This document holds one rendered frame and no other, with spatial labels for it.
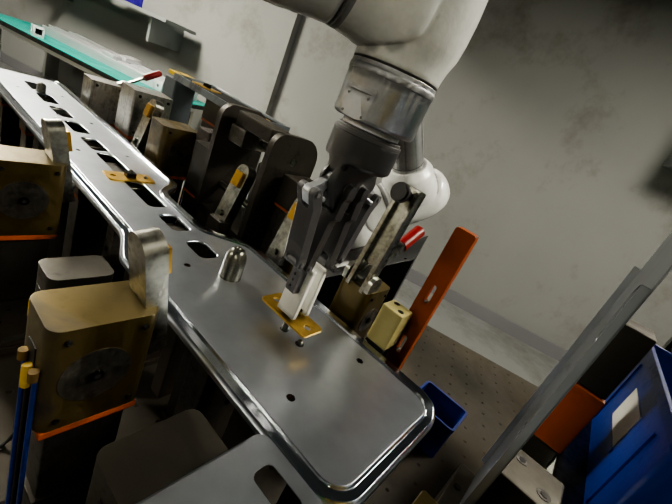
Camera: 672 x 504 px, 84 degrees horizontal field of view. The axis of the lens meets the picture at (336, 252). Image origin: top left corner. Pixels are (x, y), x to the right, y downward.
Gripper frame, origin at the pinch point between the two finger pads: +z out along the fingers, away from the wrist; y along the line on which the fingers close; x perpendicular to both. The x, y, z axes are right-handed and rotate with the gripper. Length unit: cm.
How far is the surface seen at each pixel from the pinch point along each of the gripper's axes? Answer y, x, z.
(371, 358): -8.1, 9.3, 6.5
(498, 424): -69, 29, 37
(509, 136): -311, -78, -48
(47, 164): 15.7, -37.9, 2.0
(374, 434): 2.1, 16.9, 6.5
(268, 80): -228, -287, -8
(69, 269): 18.1, -19.3, 7.5
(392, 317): -10.7, 8.3, 1.0
